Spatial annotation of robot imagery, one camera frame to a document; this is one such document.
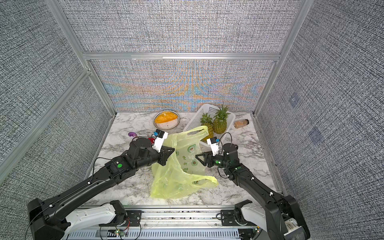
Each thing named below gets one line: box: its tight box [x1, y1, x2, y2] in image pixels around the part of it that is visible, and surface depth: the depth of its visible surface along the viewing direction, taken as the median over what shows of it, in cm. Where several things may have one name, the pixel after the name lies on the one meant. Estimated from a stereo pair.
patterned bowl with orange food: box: [153, 110, 181, 130], surface depth 112 cm
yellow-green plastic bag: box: [150, 126, 218, 199], surface depth 80 cm
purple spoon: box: [128, 131, 138, 138], surface depth 94 cm
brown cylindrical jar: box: [233, 119, 250, 129], surface depth 111 cm
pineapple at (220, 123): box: [213, 104, 231, 134], surface depth 98 cm
